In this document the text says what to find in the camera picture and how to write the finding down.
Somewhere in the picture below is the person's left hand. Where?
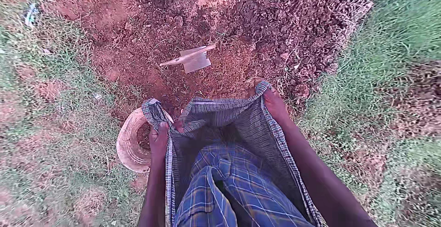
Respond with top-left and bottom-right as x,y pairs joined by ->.
149,109 -> 184,159

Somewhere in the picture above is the person's right hand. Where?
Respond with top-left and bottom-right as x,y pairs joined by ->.
249,79 -> 292,127

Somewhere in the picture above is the checkered cloth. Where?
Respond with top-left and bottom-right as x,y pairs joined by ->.
141,80 -> 326,227

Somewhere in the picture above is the person's right forearm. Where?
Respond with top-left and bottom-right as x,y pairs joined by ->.
278,117 -> 378,227

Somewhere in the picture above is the person's left forearm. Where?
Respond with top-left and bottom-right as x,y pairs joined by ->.
137,156 -> 167,227

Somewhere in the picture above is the round pale basin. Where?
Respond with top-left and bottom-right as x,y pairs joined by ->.
116,107 -> 174,173

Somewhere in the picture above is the pile of dark soil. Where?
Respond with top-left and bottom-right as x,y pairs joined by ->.
220,0 -> 376,108

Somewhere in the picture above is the crumpled white plastic litter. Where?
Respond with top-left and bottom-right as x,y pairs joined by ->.
24,3 -> 40,28

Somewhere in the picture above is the hoe with wooden handle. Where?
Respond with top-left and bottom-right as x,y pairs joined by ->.
159,43 -> 216,74

